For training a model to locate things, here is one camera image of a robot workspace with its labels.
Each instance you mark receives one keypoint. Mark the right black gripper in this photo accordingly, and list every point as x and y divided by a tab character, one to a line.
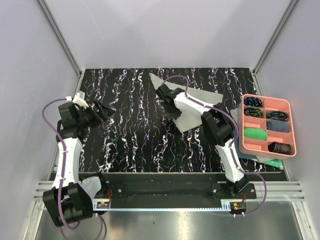
176	115

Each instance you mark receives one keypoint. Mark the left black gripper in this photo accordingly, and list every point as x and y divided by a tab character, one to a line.
104	113

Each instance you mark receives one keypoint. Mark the grey cloth napkin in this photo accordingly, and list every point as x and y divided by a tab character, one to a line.
191	112

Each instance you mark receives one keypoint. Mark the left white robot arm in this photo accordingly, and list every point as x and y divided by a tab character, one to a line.
70	199

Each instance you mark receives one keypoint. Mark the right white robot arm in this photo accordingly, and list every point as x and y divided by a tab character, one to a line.
219	128

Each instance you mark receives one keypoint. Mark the blue patterned napkin roll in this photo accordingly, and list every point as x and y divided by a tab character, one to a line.
253	102

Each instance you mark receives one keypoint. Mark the yellow patterned napkin roll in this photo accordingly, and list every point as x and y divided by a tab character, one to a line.
253	112

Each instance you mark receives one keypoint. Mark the green napkin roll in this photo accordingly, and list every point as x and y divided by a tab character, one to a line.
255	133

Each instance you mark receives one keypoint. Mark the blue-orange patterned napkin roll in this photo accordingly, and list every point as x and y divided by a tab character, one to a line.
278	115

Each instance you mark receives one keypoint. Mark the grey-blue folded napkin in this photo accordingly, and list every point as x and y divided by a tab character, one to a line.
277	126

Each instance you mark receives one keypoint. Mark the dark brown napkin roll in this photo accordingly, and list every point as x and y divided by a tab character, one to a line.
280	148

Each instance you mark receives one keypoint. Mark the black marble pattern mat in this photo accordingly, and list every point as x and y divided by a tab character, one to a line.
139	138

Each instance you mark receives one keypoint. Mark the stack of coloured cloths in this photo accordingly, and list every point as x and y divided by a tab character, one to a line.
277	163

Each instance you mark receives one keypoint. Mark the pink divided tray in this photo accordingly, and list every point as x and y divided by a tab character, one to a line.
260	148

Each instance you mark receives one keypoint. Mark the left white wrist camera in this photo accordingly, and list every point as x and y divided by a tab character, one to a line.
78	99

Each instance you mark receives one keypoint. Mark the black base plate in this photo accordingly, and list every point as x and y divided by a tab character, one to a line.
174	191

